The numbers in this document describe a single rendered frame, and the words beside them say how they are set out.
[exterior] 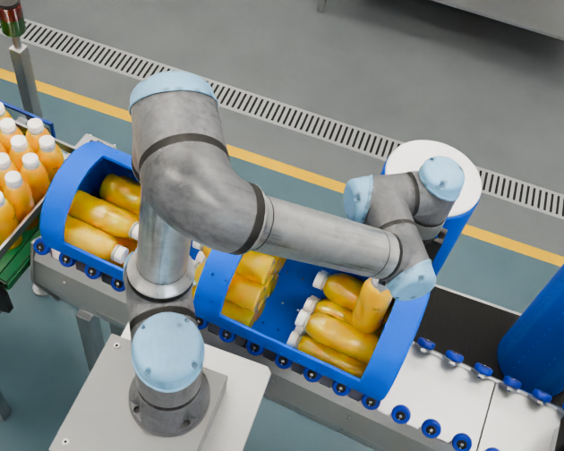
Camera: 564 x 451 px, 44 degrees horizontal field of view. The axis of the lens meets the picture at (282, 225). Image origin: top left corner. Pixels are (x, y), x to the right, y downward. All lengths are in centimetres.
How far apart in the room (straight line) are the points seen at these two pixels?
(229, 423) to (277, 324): 39
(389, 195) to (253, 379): 53
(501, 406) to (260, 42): 262
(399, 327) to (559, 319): 103
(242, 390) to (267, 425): 121
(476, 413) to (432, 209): 75
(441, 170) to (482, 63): 302
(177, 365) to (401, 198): 45
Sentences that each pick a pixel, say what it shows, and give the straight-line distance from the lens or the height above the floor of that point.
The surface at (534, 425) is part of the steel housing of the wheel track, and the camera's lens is 186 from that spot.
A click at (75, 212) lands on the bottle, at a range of 172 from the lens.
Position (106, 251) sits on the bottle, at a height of 112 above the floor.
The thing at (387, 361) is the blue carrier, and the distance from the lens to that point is 150.
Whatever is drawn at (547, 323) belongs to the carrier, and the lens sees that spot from 249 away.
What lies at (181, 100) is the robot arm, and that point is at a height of 186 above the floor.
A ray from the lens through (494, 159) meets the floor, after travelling 367.
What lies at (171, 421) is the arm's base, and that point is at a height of 127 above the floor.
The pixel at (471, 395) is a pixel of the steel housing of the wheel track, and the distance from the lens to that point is 183.
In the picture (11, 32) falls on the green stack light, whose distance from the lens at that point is 211.
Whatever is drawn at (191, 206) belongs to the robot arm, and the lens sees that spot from 84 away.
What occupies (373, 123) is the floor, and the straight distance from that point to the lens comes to 361.
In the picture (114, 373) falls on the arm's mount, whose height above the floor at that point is 122.
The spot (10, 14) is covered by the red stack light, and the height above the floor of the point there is 124.
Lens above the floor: 249
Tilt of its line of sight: 54 degrees down
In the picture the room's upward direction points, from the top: 12 degrees clockwise
